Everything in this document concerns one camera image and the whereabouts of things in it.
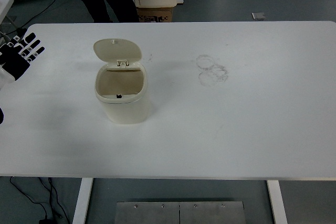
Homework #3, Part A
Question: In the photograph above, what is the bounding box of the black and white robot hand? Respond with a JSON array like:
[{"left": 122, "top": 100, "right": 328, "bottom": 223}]
[{"left": 1, "top": 33, "right": 45, "bottom": 88}]

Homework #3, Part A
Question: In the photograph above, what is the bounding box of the cream plastic trash can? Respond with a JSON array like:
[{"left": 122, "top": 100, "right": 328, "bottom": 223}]
[{"left": 93, "top": 38, "right": 150, "bottom": 124}]

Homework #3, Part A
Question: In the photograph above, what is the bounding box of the white side table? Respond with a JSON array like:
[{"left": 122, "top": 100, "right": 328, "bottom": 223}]
[{"left": 0, "top": 0, "right": 14, "bottom": 23}]

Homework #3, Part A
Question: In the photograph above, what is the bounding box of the left white table leg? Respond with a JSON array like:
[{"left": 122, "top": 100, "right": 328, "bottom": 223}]
[{"left": 72, "top": 178, "right": 93, "bottom": 224}]

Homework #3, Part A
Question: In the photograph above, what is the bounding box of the white table leg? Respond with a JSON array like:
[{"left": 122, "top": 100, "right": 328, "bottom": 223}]
[
  {"left": 72, "top": 178, "right": 93, "bottom": 224},
  {"left": 267, "top": 180, "right": 288, "bottom": 224}
]

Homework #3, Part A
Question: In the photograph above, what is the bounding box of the cardboard box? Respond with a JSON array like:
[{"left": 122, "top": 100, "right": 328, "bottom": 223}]
[{"left": 136, "top": 7, "right": 174, "bottom": 23}]

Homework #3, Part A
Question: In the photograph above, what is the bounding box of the small grey floor plate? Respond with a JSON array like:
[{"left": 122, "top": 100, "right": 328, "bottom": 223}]
[{"left": 251, "top": 12, "right": 266, "bottom": 21}]

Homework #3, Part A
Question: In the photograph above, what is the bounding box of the right white table leg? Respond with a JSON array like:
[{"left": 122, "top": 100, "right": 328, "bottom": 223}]
[{"left": 267, "top": 180, "right": 288, "bottom": 224}]

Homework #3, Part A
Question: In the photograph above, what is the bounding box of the black floor cable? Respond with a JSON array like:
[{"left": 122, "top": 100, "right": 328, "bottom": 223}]
[{"left": 9, "top": 176, "right": 70, "bottom": 224}]

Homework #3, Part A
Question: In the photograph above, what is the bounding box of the metal base plate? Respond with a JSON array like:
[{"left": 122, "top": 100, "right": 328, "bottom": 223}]
[{"left": 114, "top": 201, "right": 246, "bottom": 223}]

